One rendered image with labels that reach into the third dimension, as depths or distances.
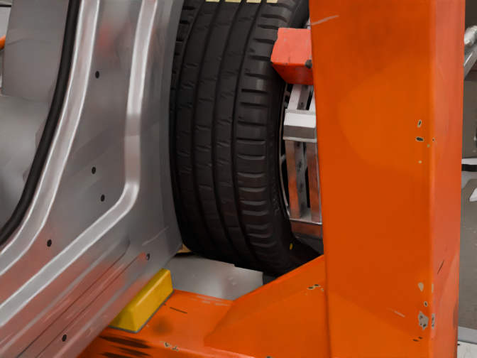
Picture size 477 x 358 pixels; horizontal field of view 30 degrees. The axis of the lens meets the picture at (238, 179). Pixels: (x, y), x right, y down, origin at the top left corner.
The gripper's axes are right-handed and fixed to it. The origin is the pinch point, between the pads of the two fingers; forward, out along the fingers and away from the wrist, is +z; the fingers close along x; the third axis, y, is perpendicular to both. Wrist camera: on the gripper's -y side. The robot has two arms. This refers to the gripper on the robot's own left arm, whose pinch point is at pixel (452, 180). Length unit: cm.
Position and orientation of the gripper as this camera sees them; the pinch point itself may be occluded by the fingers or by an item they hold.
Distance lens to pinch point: 166.2
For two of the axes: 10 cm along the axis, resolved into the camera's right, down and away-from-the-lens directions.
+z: -9.4, 2.4, -2.5
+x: -3.3, -4.0, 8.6
